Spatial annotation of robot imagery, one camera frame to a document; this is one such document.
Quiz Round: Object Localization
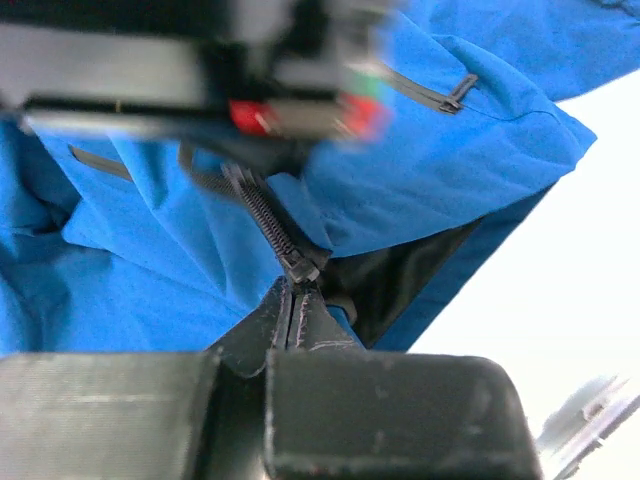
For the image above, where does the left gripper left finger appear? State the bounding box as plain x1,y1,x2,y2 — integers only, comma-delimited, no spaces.
1,279,292,479

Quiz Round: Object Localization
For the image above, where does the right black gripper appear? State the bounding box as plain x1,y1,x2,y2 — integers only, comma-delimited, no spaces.
1,1,399,174

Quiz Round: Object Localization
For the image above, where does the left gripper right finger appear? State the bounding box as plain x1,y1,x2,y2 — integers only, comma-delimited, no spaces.
264,285,542,479

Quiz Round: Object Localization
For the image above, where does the blue and black jacket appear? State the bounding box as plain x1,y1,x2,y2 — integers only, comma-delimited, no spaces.
1,1,639,355

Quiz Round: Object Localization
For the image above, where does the aluminium front rail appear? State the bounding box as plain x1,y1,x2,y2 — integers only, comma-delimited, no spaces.
536,374,639,479

